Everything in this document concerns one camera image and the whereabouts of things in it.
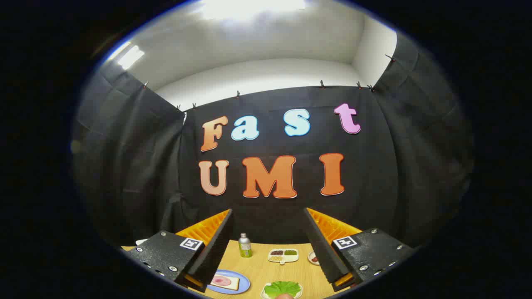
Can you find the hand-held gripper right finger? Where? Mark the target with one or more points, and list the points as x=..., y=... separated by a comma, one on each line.
x=324, y=253

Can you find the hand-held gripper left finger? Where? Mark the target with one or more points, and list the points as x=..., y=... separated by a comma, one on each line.
x=214, y=257

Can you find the green lettuce leaf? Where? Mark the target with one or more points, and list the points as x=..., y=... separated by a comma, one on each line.
x=282, y=288

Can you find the brown meat slice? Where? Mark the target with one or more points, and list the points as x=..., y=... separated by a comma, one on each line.
x=314, y=260

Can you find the white oval plate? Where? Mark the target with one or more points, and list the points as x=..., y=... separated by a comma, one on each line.
x=311, y=256

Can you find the pink ham slice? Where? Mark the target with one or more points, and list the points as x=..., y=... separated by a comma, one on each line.
x=221, y=281

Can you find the white divided dish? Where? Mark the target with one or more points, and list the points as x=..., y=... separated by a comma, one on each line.
x=293, y=258

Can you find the green label metal bottle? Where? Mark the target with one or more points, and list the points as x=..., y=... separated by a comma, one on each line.
x=245, y=248

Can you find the pile of green beans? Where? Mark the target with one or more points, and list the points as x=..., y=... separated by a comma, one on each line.
x=290, y=252

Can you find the white bread slice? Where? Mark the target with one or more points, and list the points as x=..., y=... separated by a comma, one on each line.
x=235, y=285

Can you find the blue round plate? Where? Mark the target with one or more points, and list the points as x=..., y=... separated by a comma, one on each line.
x=242, y=286

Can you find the pile of soybeans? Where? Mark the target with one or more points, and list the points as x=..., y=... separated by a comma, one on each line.
x=275, y=258

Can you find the white square plate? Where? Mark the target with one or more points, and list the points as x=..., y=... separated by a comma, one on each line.
x=263, y=294

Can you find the white toaster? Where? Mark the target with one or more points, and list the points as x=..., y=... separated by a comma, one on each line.
x=141, y=241

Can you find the small ceiling light panel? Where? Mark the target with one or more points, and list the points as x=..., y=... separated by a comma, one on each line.
x=131, y=57

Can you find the large ceiling light panel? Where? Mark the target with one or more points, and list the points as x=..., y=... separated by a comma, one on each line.
x=249, y=8

